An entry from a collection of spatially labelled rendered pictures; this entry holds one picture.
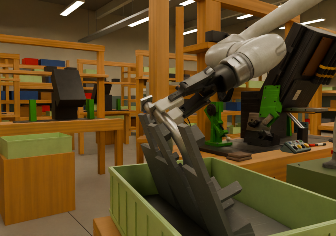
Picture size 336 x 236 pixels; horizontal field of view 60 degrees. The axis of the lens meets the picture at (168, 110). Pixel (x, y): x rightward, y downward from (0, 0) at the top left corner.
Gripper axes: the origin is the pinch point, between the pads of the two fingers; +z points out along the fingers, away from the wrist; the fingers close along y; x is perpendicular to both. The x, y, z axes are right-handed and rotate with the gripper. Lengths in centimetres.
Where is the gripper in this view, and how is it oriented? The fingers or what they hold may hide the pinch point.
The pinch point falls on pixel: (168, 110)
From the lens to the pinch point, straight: 75.3
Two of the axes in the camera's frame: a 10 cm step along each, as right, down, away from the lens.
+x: 5.8, 6.5, -4.9
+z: -8.1, 4.8, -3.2
